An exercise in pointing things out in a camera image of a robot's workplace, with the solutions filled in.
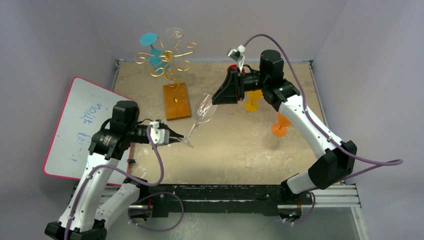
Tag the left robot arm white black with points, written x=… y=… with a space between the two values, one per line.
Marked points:
x=84 y=218

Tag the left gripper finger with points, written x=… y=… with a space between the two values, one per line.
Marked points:
x=173 y=134
x=173 y=140

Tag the whiteboard with pink frame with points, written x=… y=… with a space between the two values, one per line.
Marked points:
x=86 y=107

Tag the yellow plastic wine glass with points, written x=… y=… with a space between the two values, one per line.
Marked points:
x=251 y=104

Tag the small black clip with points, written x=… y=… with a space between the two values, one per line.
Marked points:
x=131 y=161

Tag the wooden rack base board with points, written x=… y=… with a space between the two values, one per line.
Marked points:
x=176 y=102

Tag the blue plastic wine glass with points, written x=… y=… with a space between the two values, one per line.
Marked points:
x=157 y=63

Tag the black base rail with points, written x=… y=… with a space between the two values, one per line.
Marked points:
x=272 y=200

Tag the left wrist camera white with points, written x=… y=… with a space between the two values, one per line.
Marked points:
x=158 y=135

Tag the clear wine glass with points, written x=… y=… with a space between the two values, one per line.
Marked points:
x=204 y=111
x=175 y=33

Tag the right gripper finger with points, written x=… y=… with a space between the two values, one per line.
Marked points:
x=229 y=86
x=226 y=95

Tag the orange plastic wine glass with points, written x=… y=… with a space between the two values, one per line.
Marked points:
x=280 y=128

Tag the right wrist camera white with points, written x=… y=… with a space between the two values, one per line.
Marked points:
x=237 y=54

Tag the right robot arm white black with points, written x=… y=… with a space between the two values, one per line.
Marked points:
x=334 y=155

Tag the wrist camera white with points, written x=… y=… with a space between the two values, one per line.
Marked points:
x=158 y=135
x=237 y=54

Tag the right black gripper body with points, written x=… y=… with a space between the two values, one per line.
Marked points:
x=238 y=86

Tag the gold wire wine glass rack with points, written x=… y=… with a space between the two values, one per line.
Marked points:
x=174 y=57

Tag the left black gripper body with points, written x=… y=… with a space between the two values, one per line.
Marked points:
x=138 y=132

